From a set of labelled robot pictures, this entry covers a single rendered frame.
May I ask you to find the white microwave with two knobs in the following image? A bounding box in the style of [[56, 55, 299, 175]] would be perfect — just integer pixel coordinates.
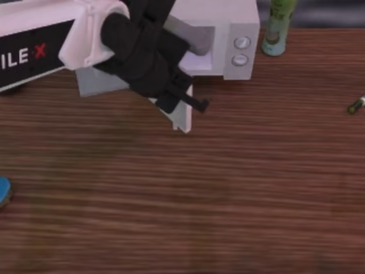
[[75, 0, 261, 134]]

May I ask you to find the green and teal bottle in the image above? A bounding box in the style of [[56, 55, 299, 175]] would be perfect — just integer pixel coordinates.
[[261, 0, 298, 57]]

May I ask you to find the small green marker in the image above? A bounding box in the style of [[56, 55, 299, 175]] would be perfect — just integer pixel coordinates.
[[347, 91, 365, 115]]

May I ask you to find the blue round object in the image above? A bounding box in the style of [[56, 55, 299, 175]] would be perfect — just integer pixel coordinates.
[[0, 176, 13, 209]]

